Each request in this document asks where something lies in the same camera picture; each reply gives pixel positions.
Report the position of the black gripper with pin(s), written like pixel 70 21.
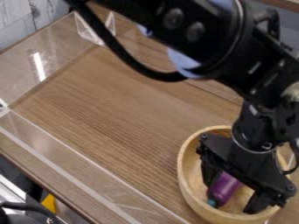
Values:
pixel 257 169

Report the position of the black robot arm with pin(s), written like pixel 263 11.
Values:
pixel 221 41

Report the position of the clear acrylic tray wall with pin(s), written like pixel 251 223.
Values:
pixel 83 184

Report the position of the brown wooden bowl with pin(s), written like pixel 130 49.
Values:
pixel 194 189

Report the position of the yellow black device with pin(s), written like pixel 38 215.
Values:
pixel 56 207

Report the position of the clear acrylic corner bracket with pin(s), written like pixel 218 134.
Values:
pixel 86 31

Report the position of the purple toy eggplant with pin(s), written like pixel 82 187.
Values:
pixel 222 189

